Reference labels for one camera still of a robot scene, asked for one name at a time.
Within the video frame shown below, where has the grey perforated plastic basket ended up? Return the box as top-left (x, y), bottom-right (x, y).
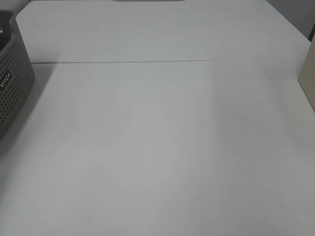
top-left (0, 9), bottom-right (35, 139)

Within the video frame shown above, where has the beige box at right edge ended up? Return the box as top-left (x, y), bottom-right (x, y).
top-left (298, 37), bottom-right (315, 109)

